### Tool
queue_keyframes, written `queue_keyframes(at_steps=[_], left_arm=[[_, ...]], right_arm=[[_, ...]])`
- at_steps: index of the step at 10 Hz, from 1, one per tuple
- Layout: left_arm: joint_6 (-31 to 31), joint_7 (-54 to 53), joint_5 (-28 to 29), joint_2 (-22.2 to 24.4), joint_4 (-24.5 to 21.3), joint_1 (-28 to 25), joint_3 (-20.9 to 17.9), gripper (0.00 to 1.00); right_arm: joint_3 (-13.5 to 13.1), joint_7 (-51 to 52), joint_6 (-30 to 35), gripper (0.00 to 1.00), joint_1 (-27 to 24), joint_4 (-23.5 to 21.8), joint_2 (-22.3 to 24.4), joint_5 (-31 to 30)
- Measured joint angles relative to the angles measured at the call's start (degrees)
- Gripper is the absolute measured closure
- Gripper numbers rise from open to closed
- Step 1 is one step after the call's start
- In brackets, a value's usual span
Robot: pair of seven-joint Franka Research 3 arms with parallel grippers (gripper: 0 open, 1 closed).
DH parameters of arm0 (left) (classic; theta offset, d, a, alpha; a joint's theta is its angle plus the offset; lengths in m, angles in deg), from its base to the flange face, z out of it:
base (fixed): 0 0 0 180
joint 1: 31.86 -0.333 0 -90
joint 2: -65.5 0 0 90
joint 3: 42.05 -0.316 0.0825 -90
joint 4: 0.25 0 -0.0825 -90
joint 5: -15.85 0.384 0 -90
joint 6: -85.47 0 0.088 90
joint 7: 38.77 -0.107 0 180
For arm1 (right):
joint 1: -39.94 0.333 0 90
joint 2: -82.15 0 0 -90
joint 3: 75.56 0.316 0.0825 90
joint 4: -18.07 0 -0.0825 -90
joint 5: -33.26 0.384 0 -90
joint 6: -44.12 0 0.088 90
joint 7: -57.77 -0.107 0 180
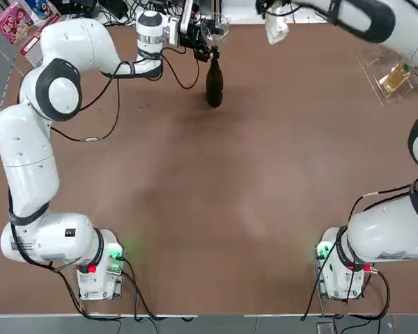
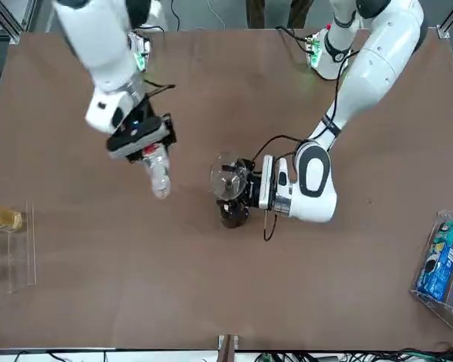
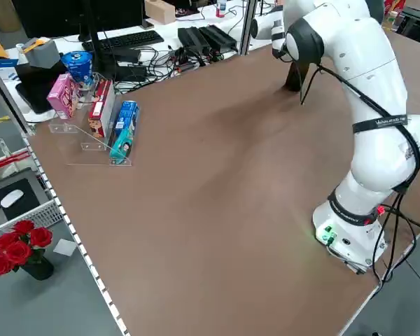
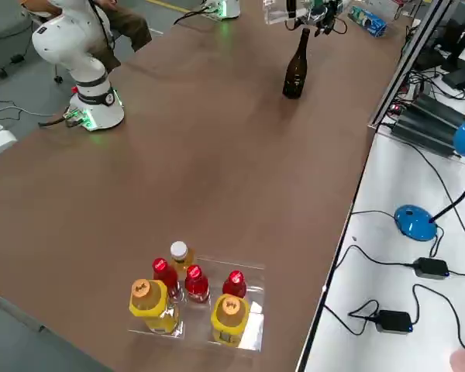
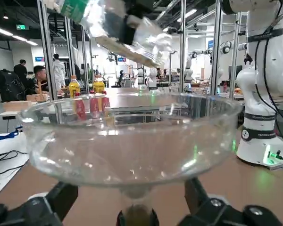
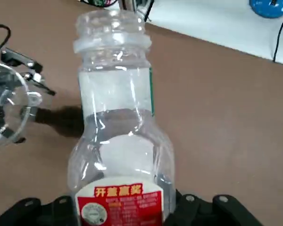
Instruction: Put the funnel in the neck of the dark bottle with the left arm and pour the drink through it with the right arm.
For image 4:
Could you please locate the clear acrylic bottle shelf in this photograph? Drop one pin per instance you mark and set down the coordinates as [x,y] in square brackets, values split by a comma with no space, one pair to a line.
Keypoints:
[252,279]

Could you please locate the teal snack box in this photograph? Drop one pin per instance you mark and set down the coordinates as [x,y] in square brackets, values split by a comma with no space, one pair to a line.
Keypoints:
[356,13]

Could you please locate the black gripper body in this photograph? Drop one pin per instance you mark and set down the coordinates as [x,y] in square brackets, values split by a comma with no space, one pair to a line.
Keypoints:
[331,9]

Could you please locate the blue cookie box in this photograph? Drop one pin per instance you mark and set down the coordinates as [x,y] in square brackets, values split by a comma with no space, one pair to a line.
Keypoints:
[374,23]

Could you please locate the aluminium frame post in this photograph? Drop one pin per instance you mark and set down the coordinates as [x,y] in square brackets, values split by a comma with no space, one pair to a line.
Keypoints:
[405,69]

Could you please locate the yellow bottle orange cap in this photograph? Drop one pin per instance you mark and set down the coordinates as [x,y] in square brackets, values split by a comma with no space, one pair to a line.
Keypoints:
[230,317]
[147,306]

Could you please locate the clear plastic drink bottle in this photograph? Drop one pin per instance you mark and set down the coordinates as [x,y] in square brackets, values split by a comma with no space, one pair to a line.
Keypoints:
[275,13]

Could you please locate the black power adapter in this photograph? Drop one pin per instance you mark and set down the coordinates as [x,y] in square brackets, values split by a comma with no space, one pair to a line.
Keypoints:
[430,268]
[393,321]

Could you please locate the dark glass bottle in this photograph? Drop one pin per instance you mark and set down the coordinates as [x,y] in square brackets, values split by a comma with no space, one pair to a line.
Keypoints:
[294,73]

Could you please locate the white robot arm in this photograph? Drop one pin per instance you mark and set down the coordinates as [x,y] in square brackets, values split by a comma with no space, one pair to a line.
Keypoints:
[58,38]
[228,7]

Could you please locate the black power supply unit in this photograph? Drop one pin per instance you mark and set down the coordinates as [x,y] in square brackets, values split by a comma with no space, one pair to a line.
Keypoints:
[438,110]
[426,133]

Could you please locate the red drink bottle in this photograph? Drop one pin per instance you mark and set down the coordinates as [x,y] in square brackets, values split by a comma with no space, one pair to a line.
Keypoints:
[197,286]
[234,283]
[164,275]

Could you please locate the white-capped yellow tea bottle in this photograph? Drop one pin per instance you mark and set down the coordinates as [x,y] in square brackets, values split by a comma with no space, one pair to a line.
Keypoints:
[178,250]

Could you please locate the black monitor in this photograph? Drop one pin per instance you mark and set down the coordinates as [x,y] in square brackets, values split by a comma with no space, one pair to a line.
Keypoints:
[461,46]

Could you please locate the person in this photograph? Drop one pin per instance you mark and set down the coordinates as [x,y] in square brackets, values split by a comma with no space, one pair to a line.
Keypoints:
[131,27]

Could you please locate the blue desk lamp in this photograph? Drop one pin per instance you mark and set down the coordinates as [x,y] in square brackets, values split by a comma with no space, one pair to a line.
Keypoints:
[414,222]

